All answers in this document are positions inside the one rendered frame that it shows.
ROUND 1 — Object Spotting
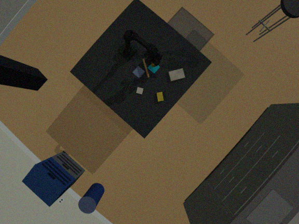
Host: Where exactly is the small yellow block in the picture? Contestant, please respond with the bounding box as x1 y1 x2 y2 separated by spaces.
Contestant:
157 92 164 102

